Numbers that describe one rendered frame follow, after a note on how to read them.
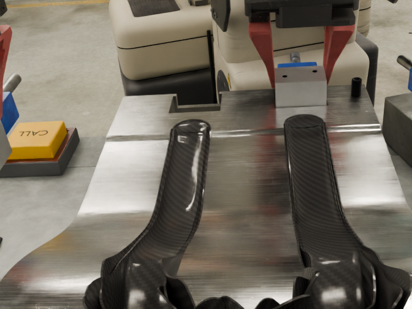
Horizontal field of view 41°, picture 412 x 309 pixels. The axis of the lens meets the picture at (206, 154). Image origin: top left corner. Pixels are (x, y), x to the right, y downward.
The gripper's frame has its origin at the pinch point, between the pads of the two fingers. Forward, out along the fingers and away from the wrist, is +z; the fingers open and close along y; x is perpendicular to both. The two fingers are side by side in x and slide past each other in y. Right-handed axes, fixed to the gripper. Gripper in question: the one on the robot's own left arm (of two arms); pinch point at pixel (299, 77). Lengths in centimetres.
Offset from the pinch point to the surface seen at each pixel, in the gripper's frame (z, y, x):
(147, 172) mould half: 2.2, -13.9, -13.2
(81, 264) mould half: -2.4, -14.4, -29.2
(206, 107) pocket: 3.5, -9.9, 0.7
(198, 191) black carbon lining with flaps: 2.5, -9.1, -15.7
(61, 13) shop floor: 95, -149, 321
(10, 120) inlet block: -1.7, -26.7, -9.9
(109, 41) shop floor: 94, -99, 259
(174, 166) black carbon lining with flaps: 2.6, -11.7, -11.8
